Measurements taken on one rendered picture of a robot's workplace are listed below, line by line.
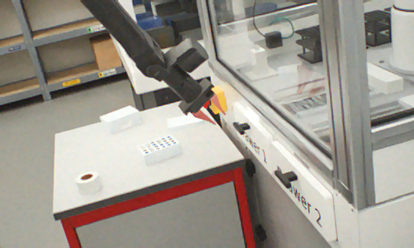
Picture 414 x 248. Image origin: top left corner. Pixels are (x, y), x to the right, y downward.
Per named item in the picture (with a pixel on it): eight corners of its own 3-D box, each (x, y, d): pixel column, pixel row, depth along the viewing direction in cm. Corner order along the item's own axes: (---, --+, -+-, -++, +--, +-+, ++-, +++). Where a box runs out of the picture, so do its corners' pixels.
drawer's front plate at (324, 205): (329, 243, 105) (324, 197, 101) (276, 180, 131) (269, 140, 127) (337, 241, 106) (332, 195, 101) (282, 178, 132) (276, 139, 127)
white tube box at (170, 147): (146, 165, 165) (143, 155, 163) (138, 156, 172) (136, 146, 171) (182, 153, 169) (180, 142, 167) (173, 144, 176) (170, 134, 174)
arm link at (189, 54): (137, 48, 126) (143, 71, 121) (171, 18, 122) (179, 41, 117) (170, 70, 135) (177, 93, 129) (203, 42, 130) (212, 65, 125)
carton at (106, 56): (99, 71, 510) (92, 43, 499) (95, 63, 539) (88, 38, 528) (139, 60, 519) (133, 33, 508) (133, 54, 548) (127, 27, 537)
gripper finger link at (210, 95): (234, 111, 133) (210, 88, 129) (215, 132, 134) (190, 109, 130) (226, 104, 139) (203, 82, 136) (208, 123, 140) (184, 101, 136)
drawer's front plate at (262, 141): (272, 176, 134) (266, 137, 129) (237, 134, 160) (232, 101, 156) (278, 173, 134) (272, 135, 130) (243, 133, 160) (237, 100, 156)
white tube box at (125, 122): (111, 135, 193) (108, 122, 191) (103, 129, 200) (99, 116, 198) (141, 122, 198) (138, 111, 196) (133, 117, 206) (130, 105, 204)
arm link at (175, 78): (155, 66, 131) (153, 77, 126) (174, 49, 129) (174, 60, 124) (174, 84, 134) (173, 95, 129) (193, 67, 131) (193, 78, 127)
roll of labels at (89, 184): (101, 180, 161) (98, 169, 160) (101, 191, 155) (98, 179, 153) (79, 185, 161) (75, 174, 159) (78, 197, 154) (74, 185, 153)
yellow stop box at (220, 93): (213, 114, 172) (209, 95, 169) (207, 108, 179) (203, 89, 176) (228, 111, 173) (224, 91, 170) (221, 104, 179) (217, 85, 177)
